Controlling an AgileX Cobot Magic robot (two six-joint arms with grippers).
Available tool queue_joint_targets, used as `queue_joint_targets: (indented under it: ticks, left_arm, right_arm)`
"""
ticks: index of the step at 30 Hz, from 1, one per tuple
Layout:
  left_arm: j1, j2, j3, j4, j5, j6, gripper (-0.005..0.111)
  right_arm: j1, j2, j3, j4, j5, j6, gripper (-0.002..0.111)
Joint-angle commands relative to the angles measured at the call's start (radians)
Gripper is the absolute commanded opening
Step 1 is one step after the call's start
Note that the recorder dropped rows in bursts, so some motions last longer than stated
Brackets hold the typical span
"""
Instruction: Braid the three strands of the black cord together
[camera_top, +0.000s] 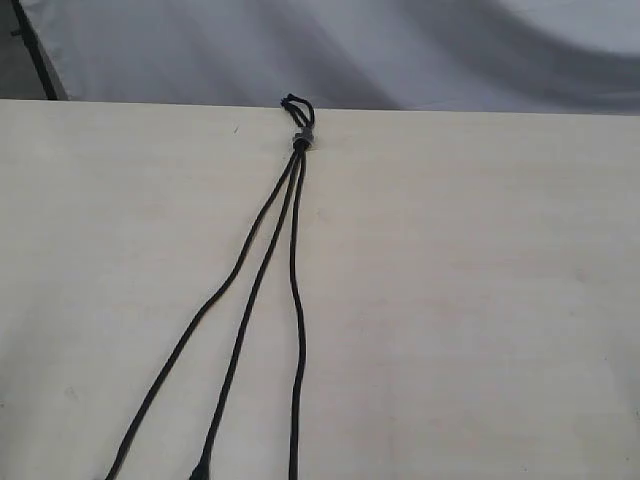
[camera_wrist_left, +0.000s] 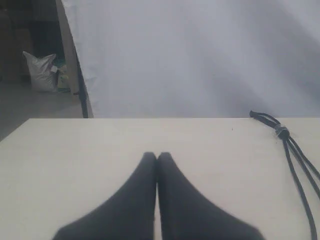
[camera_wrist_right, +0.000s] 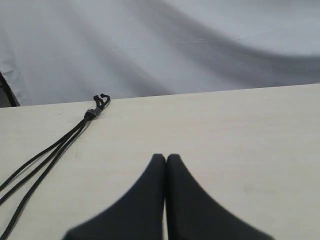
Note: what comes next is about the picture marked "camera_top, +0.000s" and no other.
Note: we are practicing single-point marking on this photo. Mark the grey fabric backdrop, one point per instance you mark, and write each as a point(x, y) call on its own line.
point(546, 56)

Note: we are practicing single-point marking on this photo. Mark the black stand pole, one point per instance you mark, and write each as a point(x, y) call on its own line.
point(30, 41)

